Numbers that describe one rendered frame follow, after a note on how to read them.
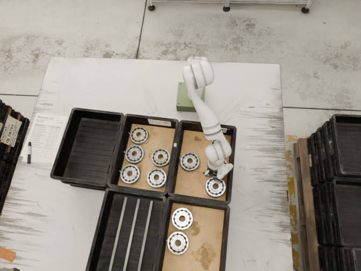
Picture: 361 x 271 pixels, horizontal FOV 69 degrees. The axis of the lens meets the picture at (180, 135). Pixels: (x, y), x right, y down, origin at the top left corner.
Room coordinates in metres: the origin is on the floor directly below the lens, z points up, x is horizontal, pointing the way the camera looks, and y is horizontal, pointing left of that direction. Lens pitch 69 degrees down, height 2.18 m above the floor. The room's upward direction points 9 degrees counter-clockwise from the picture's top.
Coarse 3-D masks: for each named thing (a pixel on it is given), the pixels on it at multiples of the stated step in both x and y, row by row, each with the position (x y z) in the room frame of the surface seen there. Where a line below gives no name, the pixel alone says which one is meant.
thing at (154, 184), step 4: (156, 168) 0.36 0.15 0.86; (160, 168) 0.35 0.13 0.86; (152, 172) 0.34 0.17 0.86; (156, 172) 0.34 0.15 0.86; (160, 172) 0.33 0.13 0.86; (164, 172) 0.33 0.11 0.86; (148, 176) 0.32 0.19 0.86; (164, 176) 0.31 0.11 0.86; (148, 180) 0.30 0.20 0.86; (152, 180) 0.30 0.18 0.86; (164, 180) 0.29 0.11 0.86; (152, 184) 0.28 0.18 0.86; (156, 184) 0.27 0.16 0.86; (160, 184) 0.27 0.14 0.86
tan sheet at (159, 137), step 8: (152, 128) 0.60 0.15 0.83; (160, 128) 0.59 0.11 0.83; (168, 128) 0.59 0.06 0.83; (152, 136) 0.55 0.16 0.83; (160, 136) 0.54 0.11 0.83; (168, 136) 0.54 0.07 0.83; (128, 144) 0.53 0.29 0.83; (144, 144) 0.51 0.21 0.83; (152, 144) 0.50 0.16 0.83; (160, 144) 0.50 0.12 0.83; (168, 144) 0.49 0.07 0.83; (152, 152) 0.46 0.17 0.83; (144, 160) 0.42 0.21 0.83; (144, 168) 0.37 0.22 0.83; (152, 168) 0.37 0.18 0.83; (144, 176) 0.33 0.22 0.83; (120, 184) 0.31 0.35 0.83; (128, 184) 0.30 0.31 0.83; (136, 184) 0.30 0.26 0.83; (144, 184) 0.29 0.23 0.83
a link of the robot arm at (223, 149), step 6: (216, 132) 0.36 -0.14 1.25; (210, 138) 0.34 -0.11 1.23; (216, 138) 0.34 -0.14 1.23; (222, 138) 0.34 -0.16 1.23; (216, 144) 0.33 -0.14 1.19; (222, 144) 0.32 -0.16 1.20; (228, 144) 0.32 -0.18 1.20; (216, 150) 0.30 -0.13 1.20; (222, 150) 0.30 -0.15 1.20; (228, 150) 0.30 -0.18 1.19; (222, 156) 0.28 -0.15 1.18
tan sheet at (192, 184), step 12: (192, 132) 0.54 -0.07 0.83; (192, 144) 0.47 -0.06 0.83; (204, 144) 0.46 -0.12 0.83; (180, 156) 0.41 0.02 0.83; (204, 156) 0.39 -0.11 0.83; (228, 156) 0.37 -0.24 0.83; (180, 168) 0.34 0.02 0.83; (204, 168) 0.33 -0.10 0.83; (180, 180) 0.28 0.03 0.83; (192, 180) 0.27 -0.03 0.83; (204, 180) 0.26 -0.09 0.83; (180, 192) 0.22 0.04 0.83; (192, 192) 0.21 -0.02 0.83; (204, 192) 0.20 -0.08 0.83
